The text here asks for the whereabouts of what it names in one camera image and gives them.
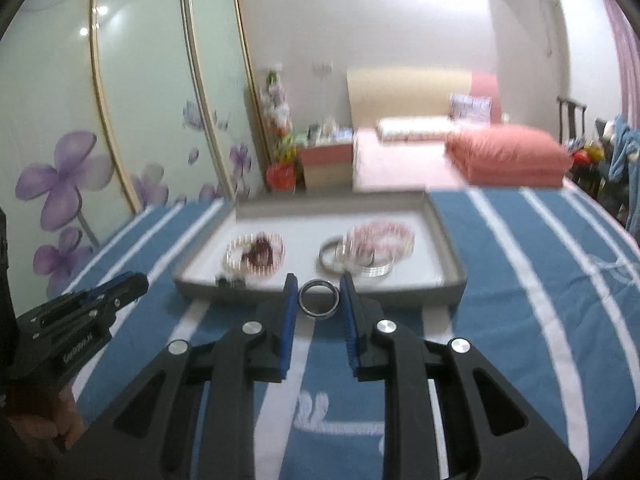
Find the cream and pink headboard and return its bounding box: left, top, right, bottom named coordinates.
left=346, top=67, right=501, bottom=127

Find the colourful toys pile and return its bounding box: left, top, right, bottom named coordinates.
left=570, top=142, right=607, bottom=171

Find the dark wooden chair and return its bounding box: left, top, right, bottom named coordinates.
left=556, top=96, right=587, bottom=150

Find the engraved silver cuff bangle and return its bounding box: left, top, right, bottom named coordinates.
left=318, top=237, right=351, bottom=275

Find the dark red bead bracelet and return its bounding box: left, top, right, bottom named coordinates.
left=242, top=240, right=276, bottom=268

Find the pink curtain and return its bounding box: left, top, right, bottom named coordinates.
left=597, top=0, right=640, bottom=131

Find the red basket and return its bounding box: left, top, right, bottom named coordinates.
left=265, top=162, right=297, bottom=192

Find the pink bed sheet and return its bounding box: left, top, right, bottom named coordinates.
left=352, top=127, right=471, bottom=192

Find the pink nightstand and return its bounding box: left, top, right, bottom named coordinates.
left=299, top=142, right=356, bottom=191

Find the pink bead paw charm bracelet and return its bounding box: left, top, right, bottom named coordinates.
left=347, top=222, right=416, bottom=261

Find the floral sliding wardrobe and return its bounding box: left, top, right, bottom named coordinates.
left=0, top=0, right=262, bottom=301

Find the blue white striped blanket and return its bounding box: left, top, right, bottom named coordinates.
left=0, top=185, right=640, bottom=480

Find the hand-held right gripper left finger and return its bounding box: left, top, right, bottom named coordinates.
left=75, top=274, right=301, bottom=480

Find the blue bathrobe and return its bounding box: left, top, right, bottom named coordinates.
left=607, top=115, right=640, bottom=233

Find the person's left hand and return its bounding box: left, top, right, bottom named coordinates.
left=9, top=385, right=87, bottom=462

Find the grey cardboard box tray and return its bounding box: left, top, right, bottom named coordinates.
left=172, top=191, right=468, bottom=310

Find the white patterned pillow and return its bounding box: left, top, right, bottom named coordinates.
left=376, top=116, right=455, bottom=142

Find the purple patterned pillow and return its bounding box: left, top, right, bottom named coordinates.
left=449, top=92, right=493, bottom=123

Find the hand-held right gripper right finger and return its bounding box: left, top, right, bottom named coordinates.
left=339, top=272, right=583, bottom=480

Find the folded pink quilt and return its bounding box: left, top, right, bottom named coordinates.
left=445, top=127, right=574, bottom=187

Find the silver ring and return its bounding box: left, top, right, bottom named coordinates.
left=298, top=280, right=337, bottom=318

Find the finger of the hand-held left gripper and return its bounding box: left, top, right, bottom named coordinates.
left=97, top=282, right=150, bottom=317
left=80, top=270, right=147, bottom=297

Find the white pearl bracelet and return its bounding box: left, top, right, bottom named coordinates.
left=222, top=234, right=286, bottom=276

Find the thin silver bangle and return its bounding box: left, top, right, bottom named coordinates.
left=335, top=240, right=396, bottom=279

